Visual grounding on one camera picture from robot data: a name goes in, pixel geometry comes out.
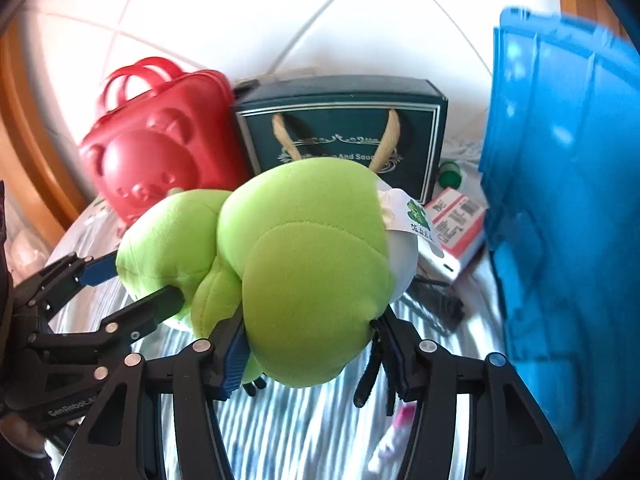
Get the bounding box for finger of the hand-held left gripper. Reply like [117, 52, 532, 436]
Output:
[27, 285, 186, 353]
[14, 252, 121, 318]

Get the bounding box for wooden frame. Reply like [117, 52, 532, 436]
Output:
[0, 0, 631, 233]

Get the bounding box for green bottle cap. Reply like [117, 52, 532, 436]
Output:
[438, 160, 463, 187]

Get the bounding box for striped bed sheet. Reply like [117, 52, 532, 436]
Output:
[47, 195, 506, 480]

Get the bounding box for blue plastic crate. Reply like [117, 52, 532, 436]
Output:
[480, 7, 640, 480]

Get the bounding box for black comb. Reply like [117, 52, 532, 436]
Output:
[407, 272, 466, 336]

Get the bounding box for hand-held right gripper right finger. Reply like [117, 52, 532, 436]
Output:
[380, 310, 576, 480]

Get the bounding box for pink barcode box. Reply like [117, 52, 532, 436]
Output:
[417, 187, 488, 281]

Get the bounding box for dark green gift box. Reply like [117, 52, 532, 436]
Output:
[232, 75, 448, 206]

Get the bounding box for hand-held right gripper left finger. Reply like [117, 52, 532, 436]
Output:
[55, 285, 251, 480]

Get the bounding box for small pink tube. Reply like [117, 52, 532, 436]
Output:
[377, 405, 416, 461]

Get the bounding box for red bear toy suitcase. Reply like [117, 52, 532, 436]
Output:
[80, 57, 251, 226]

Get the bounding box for lime green plush toy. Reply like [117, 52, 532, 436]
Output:
[116, 156, 421, 395]

